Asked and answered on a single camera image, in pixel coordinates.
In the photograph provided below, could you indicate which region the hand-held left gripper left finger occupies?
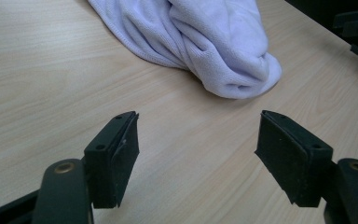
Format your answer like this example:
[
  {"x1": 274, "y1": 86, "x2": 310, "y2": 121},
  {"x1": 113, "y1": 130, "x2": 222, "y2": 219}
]
[{"x1": 83, "y1": 110, "x2": 141, "y2": 210}]

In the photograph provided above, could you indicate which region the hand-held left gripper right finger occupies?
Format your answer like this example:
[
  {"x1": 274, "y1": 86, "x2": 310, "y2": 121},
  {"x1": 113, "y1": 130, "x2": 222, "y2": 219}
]
[{"x1": 254, "y1": 109, "x2": 335, "y2": 208}]

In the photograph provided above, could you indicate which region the white towel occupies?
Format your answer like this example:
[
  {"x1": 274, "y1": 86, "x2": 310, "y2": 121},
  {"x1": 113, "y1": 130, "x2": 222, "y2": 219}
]
[{"x1": 87, "y1": 0, "x2": 283, "y2": 100}]

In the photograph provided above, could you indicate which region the dark bar-shaped object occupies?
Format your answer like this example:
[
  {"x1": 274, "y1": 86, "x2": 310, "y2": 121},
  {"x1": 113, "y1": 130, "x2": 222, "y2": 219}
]
[{"x1": 332, "y1": 6, "x2": 358, "y2": 39}]

